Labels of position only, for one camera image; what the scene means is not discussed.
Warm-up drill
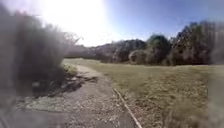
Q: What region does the grey gravel path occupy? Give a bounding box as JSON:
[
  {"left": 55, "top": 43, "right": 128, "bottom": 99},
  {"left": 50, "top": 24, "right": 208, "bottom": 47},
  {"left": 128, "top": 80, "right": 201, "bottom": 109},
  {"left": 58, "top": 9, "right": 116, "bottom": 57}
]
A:
[{"left": 0, "top": 63, "right": 141, "bottom": 128}]

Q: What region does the timber path edging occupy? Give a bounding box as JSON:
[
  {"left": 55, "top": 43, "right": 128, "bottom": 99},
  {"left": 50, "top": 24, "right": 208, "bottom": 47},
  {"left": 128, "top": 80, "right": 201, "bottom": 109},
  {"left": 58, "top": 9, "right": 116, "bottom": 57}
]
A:
[{"left": 112, "top": 87, "right": 144, "bottom": 128}]

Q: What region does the wood of dark trees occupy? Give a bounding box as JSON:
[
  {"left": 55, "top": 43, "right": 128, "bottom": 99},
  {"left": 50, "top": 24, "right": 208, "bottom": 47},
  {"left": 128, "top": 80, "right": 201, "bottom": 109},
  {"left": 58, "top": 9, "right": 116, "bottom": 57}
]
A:
[{"left": 0, "top": 6, "right": 224, "bottom": 101}]

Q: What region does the wide dry grass field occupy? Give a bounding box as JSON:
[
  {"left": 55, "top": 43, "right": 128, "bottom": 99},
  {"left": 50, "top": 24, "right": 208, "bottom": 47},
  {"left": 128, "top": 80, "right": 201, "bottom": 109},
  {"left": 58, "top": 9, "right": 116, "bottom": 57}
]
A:
[{"left": 63, "top": 58, "right": 224, "bottom": 128}]

